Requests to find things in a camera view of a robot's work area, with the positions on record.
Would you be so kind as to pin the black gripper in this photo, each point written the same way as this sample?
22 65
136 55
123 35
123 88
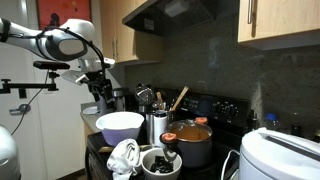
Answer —
100 87

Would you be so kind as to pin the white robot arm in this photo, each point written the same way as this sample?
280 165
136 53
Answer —
74 40

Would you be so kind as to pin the metal utensil holder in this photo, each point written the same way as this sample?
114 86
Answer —
171 116

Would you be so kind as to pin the wooden spatula in holder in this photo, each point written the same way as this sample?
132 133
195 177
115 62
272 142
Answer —
182 94

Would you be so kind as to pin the small white plate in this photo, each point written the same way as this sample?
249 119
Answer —
90 110

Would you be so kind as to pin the white and purple bowl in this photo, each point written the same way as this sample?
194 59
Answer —
118 126

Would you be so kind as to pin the metal strainer ladle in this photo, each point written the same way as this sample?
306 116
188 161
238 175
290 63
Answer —
144 96

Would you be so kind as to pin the wooden upper cabinet left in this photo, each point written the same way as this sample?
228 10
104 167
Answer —
123 43

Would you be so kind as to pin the wooden cabinet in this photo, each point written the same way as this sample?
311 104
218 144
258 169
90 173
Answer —
123 43
278 24

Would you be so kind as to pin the steel tumbler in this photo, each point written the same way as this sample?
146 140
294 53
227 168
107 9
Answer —
150 127

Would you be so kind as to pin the white thermos bottle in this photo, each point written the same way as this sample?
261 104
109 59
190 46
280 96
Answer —
159 126

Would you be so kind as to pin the white crumpled cloth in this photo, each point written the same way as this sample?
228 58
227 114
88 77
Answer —
124 160

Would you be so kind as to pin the black range hood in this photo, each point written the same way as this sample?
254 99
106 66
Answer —
164 17

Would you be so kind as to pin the grey bowl with dark contents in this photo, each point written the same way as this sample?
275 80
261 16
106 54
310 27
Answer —
160 164

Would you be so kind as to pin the blue cap plastic bottle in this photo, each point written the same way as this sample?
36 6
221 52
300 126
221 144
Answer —
272 122

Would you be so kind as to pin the wooden upper cabinet right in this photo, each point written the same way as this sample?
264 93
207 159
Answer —
278 24

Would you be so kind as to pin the white rice cooker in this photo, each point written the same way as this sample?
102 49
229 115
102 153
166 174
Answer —
272 155

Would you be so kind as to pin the black camera on mount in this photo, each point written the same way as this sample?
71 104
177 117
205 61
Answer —
50 65

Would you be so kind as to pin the dark pot with orange handles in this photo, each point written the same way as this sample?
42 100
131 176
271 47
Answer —
191 139

